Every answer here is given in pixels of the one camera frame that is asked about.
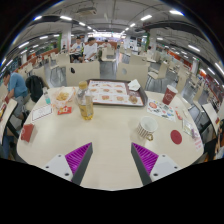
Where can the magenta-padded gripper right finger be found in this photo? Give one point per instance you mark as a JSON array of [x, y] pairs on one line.
[[146, 158]]

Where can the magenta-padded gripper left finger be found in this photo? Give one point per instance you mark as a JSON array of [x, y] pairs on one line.
[[78, 158]]

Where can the clear bottle with yellow drink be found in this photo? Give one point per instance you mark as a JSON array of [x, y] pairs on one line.
[[86, 106]]

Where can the flat round red coaster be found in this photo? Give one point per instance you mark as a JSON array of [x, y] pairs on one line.
[[176, 137]]

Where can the red sauce packet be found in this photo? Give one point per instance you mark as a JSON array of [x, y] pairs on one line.
[[65, 110]]

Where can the clear plastic packet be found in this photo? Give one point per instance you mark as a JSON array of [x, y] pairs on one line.
[[188, 128]]

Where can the small red packet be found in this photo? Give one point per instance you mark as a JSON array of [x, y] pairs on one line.
[[178, 115]]

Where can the white paper with red print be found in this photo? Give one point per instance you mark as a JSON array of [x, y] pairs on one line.
[[199, 143]]

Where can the red box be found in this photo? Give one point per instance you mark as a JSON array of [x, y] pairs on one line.
[[27, 131]]

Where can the white card with red border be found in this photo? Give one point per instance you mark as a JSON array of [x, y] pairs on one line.
[[41, 112]]

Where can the plastic bag of fried food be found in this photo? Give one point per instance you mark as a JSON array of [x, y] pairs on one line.
[[61, 96]]

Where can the red paper cup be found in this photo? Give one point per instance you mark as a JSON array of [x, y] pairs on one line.
[[169, 95]]

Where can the small bottle with blue liquid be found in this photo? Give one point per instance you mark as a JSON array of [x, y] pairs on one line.
[[46, 96]]

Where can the printed paper tray liner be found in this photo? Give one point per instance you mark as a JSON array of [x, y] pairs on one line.
[[106, 91]]

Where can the crumpled white napkin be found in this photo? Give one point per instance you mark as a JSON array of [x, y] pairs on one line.
[[134, 85]]

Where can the person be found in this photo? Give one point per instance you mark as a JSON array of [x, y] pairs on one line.
[[78, 48], [106, 44], [90, 50], [16, 90], [219, 140]]

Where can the beige cafeteria table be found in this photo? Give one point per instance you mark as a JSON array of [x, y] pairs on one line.
[[210, 115], [6, 115]]

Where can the black backpack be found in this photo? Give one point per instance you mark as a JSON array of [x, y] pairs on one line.
[[35, 86]]

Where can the beige chair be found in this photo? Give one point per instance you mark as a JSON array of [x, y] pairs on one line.
[[82, 73], [131, 71]]

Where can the far cafeteria chairs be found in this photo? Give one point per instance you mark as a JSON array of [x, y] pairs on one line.
[[163, 70]]

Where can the ceiling lights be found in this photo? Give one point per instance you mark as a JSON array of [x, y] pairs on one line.
[[65, 18]]

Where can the ceiling air conditioner unit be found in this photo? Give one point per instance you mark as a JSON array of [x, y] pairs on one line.
[[86, 11]]

